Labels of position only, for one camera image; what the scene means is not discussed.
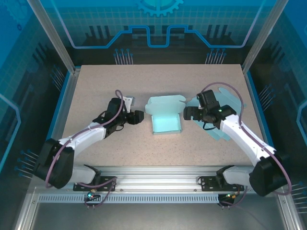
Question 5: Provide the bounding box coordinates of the light blue paper box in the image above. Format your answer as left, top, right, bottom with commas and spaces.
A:
186, 87, 246, 142
145, 94, 187, 135

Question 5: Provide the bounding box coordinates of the aluminium frame beam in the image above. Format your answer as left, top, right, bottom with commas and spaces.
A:
31, 166, 286, 195

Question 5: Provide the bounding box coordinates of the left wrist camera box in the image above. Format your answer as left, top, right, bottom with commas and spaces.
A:
123, 95, 135, 113

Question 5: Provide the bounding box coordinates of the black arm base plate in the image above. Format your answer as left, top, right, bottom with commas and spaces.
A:
199, 175, 245, 192
73, 176, 118, 192

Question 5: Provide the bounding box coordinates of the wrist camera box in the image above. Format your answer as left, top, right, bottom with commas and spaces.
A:
123, 95, 135, 113
196, 92, 204, 110

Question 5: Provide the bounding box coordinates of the cable connector with LED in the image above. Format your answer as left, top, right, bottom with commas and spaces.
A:
224, 191, 240, 200
86, 189, 100, 201

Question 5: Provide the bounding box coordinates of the aluminium frame post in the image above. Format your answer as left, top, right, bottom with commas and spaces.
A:
25, 0, 82, 75
241, 0, 290, 74

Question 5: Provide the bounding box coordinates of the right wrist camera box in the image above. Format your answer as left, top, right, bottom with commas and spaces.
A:
196, 92, 204, 110

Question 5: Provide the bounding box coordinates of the slotted grey cable duct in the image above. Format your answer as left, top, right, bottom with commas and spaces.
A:
38, 194, 220, 204

